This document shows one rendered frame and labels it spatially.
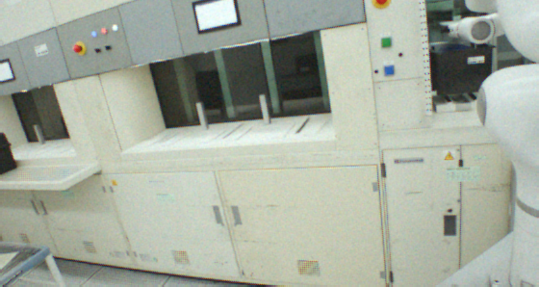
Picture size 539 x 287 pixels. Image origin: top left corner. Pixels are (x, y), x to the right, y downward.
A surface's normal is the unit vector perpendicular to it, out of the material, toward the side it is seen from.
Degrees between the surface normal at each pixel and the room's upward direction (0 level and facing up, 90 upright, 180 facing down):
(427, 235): 90
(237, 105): 90
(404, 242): 90
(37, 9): 90
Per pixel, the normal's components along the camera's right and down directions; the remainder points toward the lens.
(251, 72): -0.32, 0.32
